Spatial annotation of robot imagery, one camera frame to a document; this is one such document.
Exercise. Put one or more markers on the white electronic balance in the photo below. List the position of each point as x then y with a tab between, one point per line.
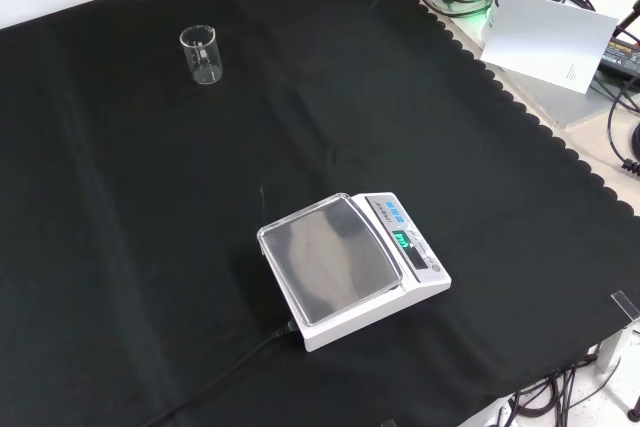
330	262

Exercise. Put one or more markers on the black bench cloth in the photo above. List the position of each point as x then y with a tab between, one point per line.
150	197

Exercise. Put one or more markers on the clear glass beaker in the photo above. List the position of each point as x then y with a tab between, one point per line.
202	59

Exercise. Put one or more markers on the pale board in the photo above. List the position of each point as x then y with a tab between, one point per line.
545	39

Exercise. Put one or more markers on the clear tape piece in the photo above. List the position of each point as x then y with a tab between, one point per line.
626	304

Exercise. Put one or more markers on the black power adapter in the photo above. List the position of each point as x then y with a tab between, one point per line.
622	57

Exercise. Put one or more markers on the white table leg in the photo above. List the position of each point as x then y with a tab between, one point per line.
617	344

